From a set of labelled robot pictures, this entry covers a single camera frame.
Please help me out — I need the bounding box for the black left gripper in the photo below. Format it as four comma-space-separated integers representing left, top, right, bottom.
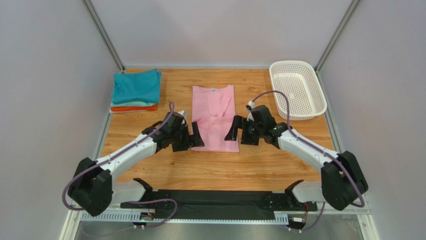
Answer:
170, 121, 205, 152

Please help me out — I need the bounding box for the teal folded t-shirt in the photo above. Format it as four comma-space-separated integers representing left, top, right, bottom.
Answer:
111, 69, 163, 105

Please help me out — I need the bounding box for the white plastic basket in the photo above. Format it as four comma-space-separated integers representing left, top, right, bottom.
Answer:
269, 60, 328, 121

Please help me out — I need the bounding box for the black base mat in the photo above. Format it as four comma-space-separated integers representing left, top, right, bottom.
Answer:
120, 189, 319, 220

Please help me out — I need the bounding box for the mint folded t-shirt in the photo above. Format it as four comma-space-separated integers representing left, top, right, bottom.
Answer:
110, 101, 157, 108

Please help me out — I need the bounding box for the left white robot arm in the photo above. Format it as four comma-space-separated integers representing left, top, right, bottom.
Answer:
65, 111, 205, 217

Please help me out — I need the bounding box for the left aluminium corner post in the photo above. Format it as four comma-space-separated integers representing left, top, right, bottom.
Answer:
81, 0, 126, 73

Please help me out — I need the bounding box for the right aluminium corner post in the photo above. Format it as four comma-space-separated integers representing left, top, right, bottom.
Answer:
315, 0, 362, 73

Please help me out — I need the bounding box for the orange folded t-shirt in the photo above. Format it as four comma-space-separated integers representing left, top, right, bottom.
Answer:
110, 104, 158, 113

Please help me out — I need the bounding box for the pink t-shirt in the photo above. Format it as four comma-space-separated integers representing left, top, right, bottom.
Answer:
191, 85, 240, 153

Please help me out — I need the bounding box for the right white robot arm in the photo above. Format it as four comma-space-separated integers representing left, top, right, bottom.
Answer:
224, 105, 369, 211

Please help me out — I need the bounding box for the aluminium corner post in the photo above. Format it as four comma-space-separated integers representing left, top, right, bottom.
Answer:
81, 0, 126, 73
315, 0, 362, 73

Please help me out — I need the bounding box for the aluminium frame rail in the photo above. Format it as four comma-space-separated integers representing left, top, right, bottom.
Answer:
60, 188, 379, 240

